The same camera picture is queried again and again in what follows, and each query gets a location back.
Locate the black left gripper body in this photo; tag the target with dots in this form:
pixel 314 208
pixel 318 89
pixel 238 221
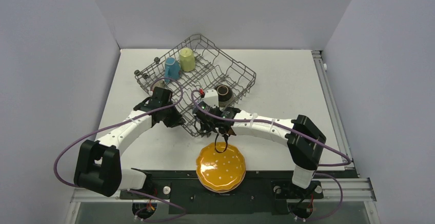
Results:
pixel 171 117

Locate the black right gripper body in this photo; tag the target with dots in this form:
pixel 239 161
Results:
pixel 206 124

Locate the blue mug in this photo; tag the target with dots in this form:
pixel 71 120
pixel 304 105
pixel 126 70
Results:
pixel 172 69

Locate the dark patterned cream bowl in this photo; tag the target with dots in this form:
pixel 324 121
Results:
pixel 225 95

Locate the grey wire dish rack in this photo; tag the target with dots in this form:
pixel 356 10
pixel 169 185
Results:
pixel 213 67

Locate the pale yellow mug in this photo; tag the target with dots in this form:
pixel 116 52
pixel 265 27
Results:
pixel 187 59

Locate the yellow polka dot plate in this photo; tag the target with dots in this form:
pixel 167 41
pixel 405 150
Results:
pixel 220 168

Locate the small grey-green mug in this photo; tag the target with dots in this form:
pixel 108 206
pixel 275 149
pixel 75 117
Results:
pixel 159 84

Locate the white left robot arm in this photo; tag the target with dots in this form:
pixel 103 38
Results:
pixel 99 168

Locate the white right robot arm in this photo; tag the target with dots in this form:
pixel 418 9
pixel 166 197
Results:
pixel 301 136

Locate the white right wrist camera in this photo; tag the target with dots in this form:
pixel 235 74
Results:
pixel 211 98

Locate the black table frame rail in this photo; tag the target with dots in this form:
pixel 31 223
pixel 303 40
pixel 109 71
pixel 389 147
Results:
pixel 257 191

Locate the aluminium side rail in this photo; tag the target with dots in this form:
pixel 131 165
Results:
pixel 332 107

